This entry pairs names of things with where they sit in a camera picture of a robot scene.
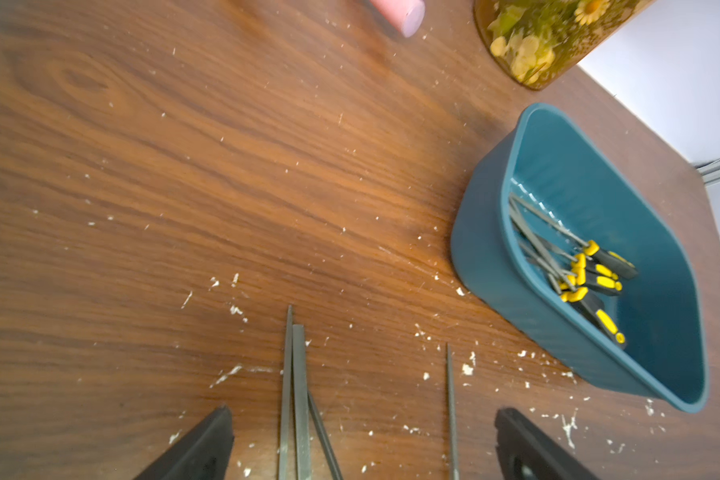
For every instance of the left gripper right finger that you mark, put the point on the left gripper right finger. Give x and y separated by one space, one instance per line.
526 452

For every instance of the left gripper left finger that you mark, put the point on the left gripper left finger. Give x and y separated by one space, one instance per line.
203 453

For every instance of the file tool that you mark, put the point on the file tool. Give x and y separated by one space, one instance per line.
558 287
454 473
285 414
579 261
323 437
583 300
596 283
534 257
301 404
592 250

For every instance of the amber vase with plants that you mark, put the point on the amber vase with plants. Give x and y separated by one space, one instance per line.
534 42

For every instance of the teal plastic storage box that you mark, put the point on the teal plastic storage box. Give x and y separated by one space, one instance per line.
550 163

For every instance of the purple toy shovel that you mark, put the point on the purple toy shovel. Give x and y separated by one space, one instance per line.
406 16

